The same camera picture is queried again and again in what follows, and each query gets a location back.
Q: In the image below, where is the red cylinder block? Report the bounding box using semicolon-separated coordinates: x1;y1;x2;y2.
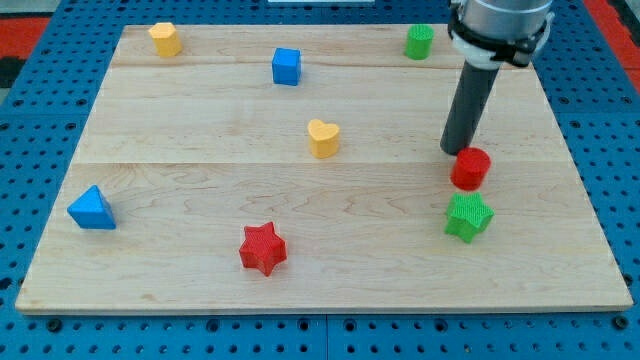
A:
450;147;492;191

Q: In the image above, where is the blue triangle block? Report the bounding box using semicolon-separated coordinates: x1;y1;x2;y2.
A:
67;185;116;230

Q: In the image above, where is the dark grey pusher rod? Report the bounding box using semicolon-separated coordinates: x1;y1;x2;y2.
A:
440;62;499;155

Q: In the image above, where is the yellow heart block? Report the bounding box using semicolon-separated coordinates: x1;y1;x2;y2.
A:
307;119;340;159

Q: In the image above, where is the blue cube block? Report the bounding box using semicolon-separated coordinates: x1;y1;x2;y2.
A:
271;48;301;86

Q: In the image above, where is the light wooden board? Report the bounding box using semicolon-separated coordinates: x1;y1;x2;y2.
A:
16;25;633;315

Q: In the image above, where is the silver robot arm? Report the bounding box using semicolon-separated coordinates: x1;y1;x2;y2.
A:
448;0;554;71

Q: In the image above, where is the red star block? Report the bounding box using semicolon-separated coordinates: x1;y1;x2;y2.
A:
239;222;287;277

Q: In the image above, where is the yellow hexagon block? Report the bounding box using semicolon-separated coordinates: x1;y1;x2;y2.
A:
148;22;183;57

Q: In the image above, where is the green cylinder block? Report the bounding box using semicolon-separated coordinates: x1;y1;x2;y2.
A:
405;24;435;60

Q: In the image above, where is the green star block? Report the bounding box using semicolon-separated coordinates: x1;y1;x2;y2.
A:
444;192;494;244

